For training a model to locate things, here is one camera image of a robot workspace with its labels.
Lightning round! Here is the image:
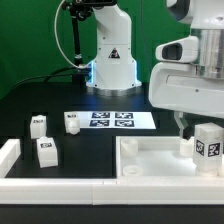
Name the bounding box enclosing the white square tabletop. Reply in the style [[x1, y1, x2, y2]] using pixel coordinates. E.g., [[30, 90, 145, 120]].
[[115, 135, 224, 178]]

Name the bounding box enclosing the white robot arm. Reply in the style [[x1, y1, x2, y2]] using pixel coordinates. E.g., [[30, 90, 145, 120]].
[[87, 0, 224, 125]]

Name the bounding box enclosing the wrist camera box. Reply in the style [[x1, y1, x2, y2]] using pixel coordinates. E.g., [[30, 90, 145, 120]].
[[155, 36, 199, 63]]

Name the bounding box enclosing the white cable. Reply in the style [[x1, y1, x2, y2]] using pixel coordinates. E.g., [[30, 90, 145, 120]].
[[53, 0, 93, 70]]

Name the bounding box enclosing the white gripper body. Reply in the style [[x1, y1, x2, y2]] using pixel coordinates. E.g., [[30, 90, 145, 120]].
[[149, 62, 224, 119]]

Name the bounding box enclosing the white U-shaped fence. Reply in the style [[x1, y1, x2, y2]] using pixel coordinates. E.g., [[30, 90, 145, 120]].
[[0, 139, 224, 205]]

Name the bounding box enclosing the black camera stand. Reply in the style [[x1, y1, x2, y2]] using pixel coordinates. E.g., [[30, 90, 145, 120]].
[[54, 0, 94, 86]]

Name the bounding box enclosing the paper sheet with tags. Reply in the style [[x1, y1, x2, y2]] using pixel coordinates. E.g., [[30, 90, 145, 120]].
[[64, 111, 156, 129]]

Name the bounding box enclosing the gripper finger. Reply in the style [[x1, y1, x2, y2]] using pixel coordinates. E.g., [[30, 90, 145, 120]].
[[174, 111, 192, 140]]

